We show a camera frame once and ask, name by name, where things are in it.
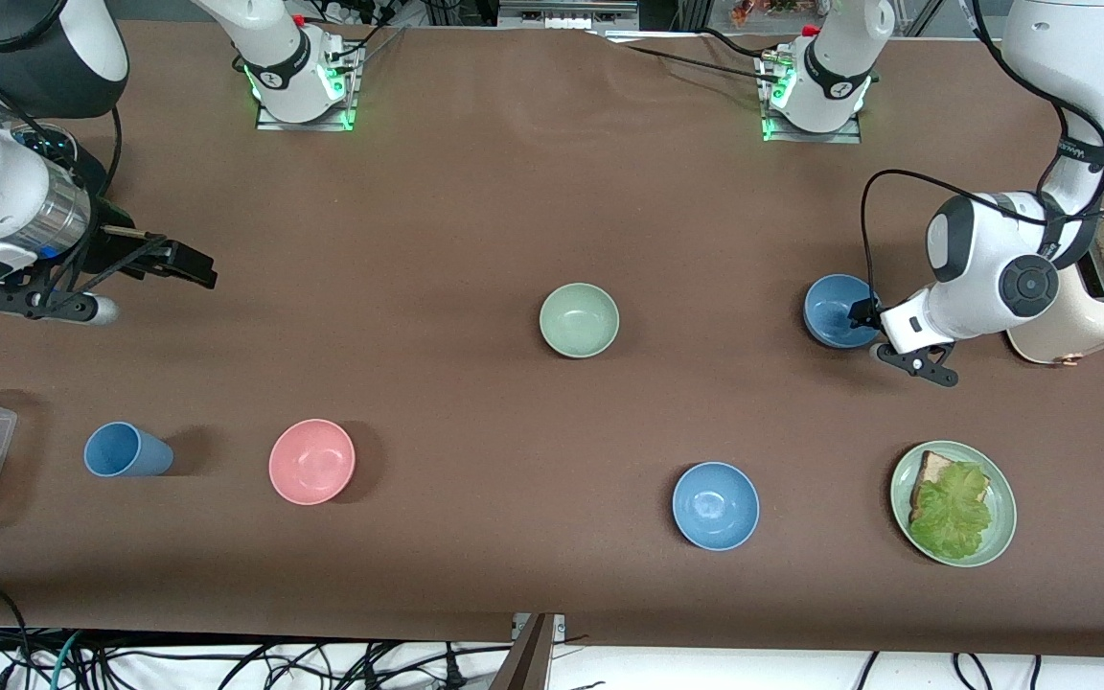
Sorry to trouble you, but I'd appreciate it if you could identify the dark wedge post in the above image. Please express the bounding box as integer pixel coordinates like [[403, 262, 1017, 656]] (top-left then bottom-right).
[[489, 615, 555, 690]]

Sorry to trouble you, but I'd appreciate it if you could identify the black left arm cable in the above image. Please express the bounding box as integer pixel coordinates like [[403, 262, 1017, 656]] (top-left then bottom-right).
[[860, 0, 1104, 310]]

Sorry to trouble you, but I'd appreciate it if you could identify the green lettuce leaf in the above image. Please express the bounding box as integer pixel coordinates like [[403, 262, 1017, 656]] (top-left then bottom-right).
[[908, 462, 994, 562]]

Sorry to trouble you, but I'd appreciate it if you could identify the cream toaster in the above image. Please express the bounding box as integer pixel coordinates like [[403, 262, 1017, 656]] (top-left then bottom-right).
[[1002, 254, 1104, 366]]

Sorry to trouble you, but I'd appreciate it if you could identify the black cable across cover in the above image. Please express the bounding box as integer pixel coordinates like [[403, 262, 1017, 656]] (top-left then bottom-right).
[[598, 27, 785, 80]]

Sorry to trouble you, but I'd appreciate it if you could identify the light blue bowl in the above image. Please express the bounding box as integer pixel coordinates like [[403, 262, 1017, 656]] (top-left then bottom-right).
[[672, 462, 761, 552]]

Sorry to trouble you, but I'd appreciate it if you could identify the green plate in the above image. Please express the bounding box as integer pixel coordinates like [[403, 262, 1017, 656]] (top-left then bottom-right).
[[890, 441, 1018, 568]]

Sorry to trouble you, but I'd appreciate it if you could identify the black floor cable tangle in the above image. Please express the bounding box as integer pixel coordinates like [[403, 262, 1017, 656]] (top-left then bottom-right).
[[0, 581, 591, 690]]

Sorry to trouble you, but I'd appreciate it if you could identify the green bowl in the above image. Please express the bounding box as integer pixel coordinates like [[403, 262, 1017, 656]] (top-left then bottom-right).
[[540, 283, 621, 359]]

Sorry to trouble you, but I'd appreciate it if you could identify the blue cup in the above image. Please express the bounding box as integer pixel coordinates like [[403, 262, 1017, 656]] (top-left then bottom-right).
[[83, 422, 174, 478]]

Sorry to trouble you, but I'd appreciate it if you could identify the bread slice under lettuce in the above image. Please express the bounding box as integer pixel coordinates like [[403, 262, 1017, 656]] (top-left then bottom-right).
[[909, 450, 967, 523]]

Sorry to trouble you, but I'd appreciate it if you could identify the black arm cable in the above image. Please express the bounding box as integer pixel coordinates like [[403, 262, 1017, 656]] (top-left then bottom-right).
[[0, 0, 125, 208], [860, 0, 1104, 310]]

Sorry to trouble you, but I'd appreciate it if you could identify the brown table cover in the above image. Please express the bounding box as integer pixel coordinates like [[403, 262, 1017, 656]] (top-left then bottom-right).
[[0, 17, 1104, 660]]

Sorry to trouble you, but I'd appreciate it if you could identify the metal table bracket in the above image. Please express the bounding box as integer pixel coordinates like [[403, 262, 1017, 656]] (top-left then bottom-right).
[[512, 613, 567, 641]]

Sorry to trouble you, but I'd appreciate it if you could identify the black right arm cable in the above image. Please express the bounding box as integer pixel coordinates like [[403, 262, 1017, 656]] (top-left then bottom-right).
[[0, 0, 125, 208]]

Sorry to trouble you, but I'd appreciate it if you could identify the pink bowl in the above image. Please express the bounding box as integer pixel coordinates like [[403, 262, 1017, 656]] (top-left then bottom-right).
[[268, 419, 357, 506]]

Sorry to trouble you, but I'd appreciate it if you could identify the teal cable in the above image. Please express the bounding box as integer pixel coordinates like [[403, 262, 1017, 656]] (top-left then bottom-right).
[[50, 631, 85, 690]]

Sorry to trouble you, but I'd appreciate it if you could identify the silver metal rail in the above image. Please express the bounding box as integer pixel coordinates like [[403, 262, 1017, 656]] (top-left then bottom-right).
[[498, 0, 640, 31]]

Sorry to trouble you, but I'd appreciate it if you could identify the dark blue bowl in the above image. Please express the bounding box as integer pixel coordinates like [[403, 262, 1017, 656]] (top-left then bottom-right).
[[803, 274, 885, 350]]

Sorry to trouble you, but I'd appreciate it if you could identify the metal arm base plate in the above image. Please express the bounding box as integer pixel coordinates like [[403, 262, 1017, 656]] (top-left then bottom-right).
[[255, 36, 363, 132], [760, 48, 863, 145]]

